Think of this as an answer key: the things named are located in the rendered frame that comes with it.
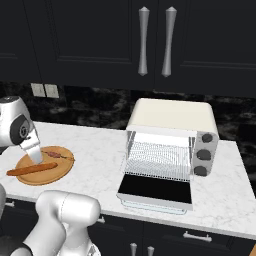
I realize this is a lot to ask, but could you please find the round wooden cutting board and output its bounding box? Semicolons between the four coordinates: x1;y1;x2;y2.
14;145;75;187

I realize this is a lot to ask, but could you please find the dark toaster oven knob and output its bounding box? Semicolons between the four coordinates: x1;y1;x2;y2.
196;148;211;161
193;165;209;177
201;132;214;144

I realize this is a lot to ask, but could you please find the dark base cupboard door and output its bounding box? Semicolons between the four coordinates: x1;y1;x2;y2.
87;233;145;256
143;237;231;256

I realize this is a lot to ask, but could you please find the grey wall outlet plate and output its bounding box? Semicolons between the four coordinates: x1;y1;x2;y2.
30;82;47;99
44;83;60;100

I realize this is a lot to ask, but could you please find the brown baguette bread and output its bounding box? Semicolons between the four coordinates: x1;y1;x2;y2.
5;162;59;177

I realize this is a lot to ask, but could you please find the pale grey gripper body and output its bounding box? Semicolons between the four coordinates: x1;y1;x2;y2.
22;140;45;165

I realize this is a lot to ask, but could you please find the silver wall cupboard handle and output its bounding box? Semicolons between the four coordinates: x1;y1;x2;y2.
161;6;178;78
137;6;151;77

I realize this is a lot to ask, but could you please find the cream toaster oven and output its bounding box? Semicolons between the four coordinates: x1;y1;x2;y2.
124;97;220;183

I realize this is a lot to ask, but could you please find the dark wall cupboard door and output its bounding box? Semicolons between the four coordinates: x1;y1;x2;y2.
153;0;256;99
0;0;44;84
22;0;158;92

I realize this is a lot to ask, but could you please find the wire toaster oven rack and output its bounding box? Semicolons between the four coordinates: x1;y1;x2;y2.
122;141;192;183

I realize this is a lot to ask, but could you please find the dark drawer front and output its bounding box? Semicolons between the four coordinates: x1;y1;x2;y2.
0;197;39;238
87;213;146;240
142;221;235;252

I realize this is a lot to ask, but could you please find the kebab skewer with meat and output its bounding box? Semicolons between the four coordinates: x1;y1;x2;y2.
41;150;76;163

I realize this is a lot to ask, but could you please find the toaster oven glass door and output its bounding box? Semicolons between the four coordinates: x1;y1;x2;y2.
116;172;195;215

